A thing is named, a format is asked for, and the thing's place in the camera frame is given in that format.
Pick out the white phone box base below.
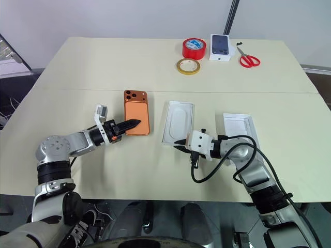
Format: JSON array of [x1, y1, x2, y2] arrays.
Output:
[[161, 100, 195, 147]]

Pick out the white phone box lid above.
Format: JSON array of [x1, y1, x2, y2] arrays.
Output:
[[222, 112, 260, 167]]

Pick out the orange smartphone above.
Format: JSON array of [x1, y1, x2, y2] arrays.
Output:
[[123, 89, 151, 137]]

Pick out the black vertical rails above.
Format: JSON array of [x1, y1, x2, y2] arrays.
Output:
[[222, 0, 240, 35]]

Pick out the red tape roll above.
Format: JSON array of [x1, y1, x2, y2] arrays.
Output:
[[182, 38, 207, 60]]

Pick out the black shoe with white print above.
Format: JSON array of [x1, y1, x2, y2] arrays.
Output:
[[67, 201, 116, 248]]

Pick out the metal framed glass panel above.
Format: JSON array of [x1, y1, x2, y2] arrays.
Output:
[[0, 33, 33, 78]]

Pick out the phone box with blue print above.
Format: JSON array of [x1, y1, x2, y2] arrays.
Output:
[[208, 33, 232, 63]]

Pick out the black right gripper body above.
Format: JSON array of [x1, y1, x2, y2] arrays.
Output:
[[180, 138, 200, 163]]

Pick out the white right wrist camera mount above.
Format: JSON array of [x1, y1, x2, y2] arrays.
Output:
[[185, 130, 217, 162]]

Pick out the yellow tape roll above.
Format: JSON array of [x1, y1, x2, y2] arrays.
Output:
[[176, 57, 203, 76]]

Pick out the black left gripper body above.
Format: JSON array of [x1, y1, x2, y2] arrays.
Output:
[[102, 119, 123, 143]]

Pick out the white cable bundle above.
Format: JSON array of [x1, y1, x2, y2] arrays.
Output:
[[0, 96, 21, 128]]

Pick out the red handled scissors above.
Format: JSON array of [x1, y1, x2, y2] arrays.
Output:
[[236, 45, 261, 69]]

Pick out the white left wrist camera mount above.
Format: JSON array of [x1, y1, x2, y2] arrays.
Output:
[[93, 104, 123, 146]]

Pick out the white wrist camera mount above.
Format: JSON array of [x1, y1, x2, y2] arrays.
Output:
[[185, 130, 217, 162], [93, 104, 123, 146]]

